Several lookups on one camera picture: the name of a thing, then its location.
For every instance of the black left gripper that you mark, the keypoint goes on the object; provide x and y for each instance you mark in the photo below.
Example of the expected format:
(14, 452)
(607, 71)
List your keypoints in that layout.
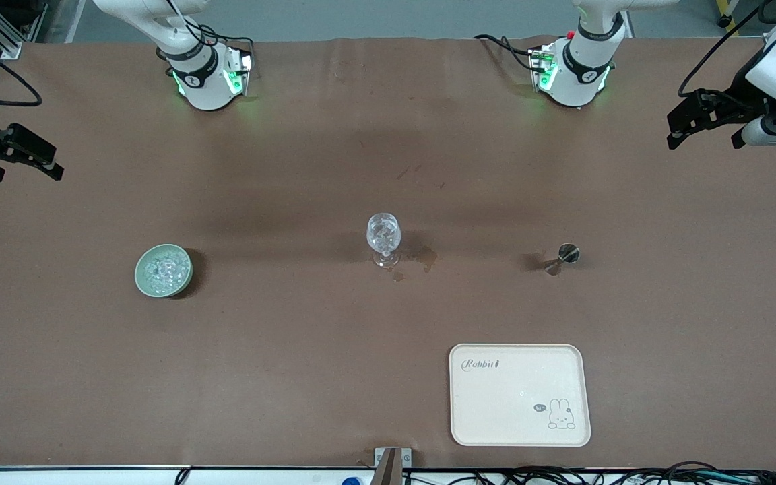
(740, 99)

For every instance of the shiny steel double jigger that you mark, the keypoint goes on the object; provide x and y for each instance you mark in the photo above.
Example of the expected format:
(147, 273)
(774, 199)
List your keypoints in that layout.
(568, 253)

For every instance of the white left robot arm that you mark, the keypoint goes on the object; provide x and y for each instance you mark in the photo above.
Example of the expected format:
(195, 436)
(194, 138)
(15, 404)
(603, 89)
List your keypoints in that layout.
(580, 74)

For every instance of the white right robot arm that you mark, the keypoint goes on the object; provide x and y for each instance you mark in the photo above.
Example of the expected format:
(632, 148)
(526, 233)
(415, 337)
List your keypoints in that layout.
(206, 87)

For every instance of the pile of clear ice cubes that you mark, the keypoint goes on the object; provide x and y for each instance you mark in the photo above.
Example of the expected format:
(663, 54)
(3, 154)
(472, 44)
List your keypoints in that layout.
(164, 269)

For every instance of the large brown wine puddle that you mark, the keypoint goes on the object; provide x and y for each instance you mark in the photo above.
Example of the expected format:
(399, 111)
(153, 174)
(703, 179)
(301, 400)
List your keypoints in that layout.
(426, 257)

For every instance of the clear stemmed wine glass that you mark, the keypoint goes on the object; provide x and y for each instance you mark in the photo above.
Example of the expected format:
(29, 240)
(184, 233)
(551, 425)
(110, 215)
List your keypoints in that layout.
(383, 232)

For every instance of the small brown wine puddle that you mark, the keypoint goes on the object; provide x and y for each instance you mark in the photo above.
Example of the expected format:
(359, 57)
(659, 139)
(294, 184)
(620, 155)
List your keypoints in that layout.
(398, 275)

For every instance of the pale green ceramic bowl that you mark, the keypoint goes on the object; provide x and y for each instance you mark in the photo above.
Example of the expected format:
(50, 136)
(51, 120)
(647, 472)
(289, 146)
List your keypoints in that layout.
(139, 273)

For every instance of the brown table mat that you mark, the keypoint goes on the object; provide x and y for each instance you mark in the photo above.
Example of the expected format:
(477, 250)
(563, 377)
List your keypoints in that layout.
(294, 337)

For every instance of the cream rabbit print tray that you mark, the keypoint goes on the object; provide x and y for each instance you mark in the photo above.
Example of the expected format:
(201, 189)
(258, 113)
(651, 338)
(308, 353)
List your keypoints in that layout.
(509, 404)

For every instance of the blue round cap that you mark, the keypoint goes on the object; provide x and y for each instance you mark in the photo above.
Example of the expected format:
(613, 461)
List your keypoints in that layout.
(352, 481)

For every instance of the aluminium frame profile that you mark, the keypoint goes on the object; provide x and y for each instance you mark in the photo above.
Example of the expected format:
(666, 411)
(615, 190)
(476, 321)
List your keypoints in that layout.
(4, 40)

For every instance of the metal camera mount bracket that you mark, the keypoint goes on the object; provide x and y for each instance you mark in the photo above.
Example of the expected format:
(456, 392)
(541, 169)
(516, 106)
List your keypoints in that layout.
(388, 468)

